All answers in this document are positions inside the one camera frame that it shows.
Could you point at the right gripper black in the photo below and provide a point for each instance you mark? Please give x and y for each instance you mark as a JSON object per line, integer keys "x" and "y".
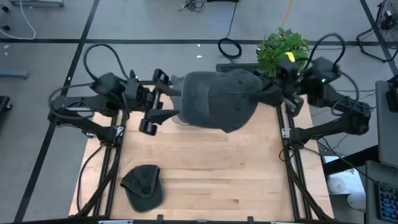
{"x": 292, "y": 87}

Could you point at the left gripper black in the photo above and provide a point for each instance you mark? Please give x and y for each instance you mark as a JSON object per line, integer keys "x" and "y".
{"x": 140, "y": 93}

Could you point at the faded charcoal baseball cap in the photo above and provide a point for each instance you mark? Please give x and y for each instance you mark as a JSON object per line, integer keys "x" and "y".
{"x": 217, "y": 99}

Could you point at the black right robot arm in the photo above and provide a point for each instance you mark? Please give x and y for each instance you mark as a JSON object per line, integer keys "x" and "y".
{"x": 326, "y": 130}

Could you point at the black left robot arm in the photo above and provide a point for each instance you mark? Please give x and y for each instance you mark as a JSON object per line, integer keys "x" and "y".
{"x": 105, "y": 85}

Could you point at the yellow tape tag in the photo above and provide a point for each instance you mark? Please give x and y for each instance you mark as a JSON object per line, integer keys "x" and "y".
{"x": 290, "y": 56}

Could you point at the black perforated floor mat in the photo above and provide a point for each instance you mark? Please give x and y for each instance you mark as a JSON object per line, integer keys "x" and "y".
{"x": 236, "y": 67}

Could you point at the green plant in black pot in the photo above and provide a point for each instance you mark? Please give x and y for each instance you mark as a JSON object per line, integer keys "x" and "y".
{"x": 280, "y": 46}

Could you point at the black baseball cap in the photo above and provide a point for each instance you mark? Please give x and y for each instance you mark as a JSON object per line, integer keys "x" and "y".
{"x": 143, "y": 189}

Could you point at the black floor beam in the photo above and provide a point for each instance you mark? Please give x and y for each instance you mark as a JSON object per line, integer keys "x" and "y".
{"x": 351, "y": 160}

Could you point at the white paper roll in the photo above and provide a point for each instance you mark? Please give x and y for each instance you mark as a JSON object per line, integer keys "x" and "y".
{"x": 335, "y": 185}
{"x": 357, "y": 200}

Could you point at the white printed cardboard box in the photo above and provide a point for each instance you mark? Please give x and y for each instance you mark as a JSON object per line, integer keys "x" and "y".
{"x": 348, "y": 178}

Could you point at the black box device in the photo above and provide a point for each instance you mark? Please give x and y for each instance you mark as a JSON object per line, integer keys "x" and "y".
{"x": 392, "y": 96}

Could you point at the grey desk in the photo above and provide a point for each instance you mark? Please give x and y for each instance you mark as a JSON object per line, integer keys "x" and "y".
{"x": 387, "y": 140}
{"x": 371, "y": 193}

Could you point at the black floor fan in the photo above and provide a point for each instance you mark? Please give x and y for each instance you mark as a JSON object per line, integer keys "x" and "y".
{"x": 388, "y": 15}

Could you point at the grey table foot bar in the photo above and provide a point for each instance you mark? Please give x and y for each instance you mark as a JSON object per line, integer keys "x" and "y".
{"x": 14, "y": 74}
{"x": 37, "y": 2}

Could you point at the black caster base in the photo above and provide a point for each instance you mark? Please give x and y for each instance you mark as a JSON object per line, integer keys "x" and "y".
{"x": 4, "y": 102}

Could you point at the computer keyboard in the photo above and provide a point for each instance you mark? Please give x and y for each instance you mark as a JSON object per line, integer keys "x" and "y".
{"x": 388, "y": 202}

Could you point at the black aluminium table frame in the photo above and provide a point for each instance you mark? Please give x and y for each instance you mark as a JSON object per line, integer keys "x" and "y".
{"x": 109, "y": 199}

